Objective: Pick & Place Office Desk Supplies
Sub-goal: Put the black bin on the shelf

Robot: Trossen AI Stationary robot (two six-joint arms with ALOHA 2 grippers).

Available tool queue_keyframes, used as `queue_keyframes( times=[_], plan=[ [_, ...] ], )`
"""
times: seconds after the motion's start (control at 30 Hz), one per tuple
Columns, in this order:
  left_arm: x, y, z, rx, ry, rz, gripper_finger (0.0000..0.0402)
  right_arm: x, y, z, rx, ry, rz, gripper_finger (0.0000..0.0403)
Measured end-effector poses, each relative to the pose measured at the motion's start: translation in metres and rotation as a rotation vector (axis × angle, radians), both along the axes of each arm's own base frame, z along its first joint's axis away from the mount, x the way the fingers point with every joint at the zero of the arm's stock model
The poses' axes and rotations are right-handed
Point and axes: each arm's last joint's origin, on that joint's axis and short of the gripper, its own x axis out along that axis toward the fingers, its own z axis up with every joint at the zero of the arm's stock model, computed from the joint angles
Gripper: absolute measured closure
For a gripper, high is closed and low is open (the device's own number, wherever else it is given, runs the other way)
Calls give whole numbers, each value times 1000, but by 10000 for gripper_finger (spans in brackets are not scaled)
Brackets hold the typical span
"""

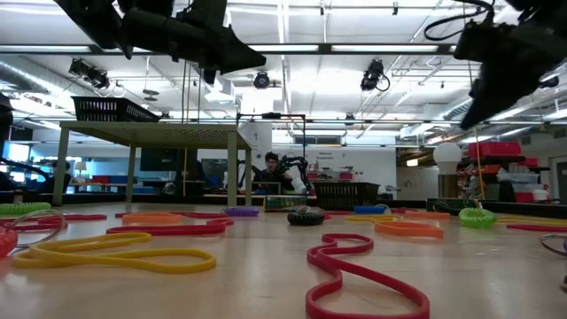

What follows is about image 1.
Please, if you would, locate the round metal lamp base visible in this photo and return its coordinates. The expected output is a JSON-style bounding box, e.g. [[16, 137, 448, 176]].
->
[[437, 173, 460, 199]]

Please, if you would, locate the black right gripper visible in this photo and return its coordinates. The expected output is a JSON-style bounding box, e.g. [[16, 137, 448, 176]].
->
[[454, 21, 567, 129]]

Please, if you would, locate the yellow hanging cord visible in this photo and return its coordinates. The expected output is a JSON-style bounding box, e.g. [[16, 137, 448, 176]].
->
[[472, 127, 486, 200]]

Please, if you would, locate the orange rubber band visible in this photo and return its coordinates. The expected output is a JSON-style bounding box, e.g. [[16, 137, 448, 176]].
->
[[121, 211, 184, 225], [374, 220, 445, 240], [403, 210, 452, 221]]

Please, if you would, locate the black spiral coil keychain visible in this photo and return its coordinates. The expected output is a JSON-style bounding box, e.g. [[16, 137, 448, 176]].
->
[[286, 206, 326, 227], [428, 201, 462, 215]]

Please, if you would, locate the black mesh plastic basket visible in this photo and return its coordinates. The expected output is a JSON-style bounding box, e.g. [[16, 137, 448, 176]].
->
[[312, 181, 381, 212], [70, 96, 161, 123]]

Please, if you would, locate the green perforated metal shelf riser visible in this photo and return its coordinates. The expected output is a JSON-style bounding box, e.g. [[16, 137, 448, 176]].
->
[[51, 121, 253, 208]]

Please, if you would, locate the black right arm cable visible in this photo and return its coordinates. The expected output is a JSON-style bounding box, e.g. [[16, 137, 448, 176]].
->
[[423, 0, 496, 42]]

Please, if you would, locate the green spiral coil keychain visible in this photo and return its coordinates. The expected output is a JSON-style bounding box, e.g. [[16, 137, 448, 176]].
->
[[457, 203, 498, 230], [0, 201, 52, 217]]

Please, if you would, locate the black monitor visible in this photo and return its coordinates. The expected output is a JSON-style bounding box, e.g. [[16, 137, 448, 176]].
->
[[140, 148, 198, 173]]

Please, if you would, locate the black metal gantry frame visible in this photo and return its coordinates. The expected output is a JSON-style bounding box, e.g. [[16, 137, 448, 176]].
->
[[236, 112, 307, 196]]

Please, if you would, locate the red storage bin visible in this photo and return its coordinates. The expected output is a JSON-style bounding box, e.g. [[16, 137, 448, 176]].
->
[[467, 141, 523, 160]]

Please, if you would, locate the black looping cable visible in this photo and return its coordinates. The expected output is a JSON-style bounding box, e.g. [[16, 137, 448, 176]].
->
[[0, 91, 50, 197]]

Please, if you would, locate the white light bulb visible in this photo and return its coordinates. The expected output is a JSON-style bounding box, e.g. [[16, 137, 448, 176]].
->
[[432, 141, 463, 176]]

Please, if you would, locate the person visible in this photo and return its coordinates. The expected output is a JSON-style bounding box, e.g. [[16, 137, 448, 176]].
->
[[252, 152, 294, 195], [42, 159, 72, 195]]

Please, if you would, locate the purple spiral coil keychain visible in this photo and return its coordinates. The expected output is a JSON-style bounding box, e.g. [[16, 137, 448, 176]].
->
[[222, 206, 260, 218], [539, 233, 567, 258]]

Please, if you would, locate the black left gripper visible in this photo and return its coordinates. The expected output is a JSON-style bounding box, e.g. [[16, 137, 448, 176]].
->
[[117, 0, 267, 85]]

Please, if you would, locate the yellow rubber band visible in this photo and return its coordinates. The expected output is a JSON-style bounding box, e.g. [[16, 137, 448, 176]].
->
[[12, 231, 218, 275], [343, 214, 405, 223], [494, 214, 567, 227]]

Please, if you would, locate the blue spiral coil keychain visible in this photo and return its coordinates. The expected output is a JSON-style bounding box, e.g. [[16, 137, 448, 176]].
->
[[353, 204, 391, 216]]

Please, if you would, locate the red orange spiral coil keychain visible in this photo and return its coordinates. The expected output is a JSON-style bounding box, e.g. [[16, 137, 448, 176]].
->
[[0, 208, 67, 259]]

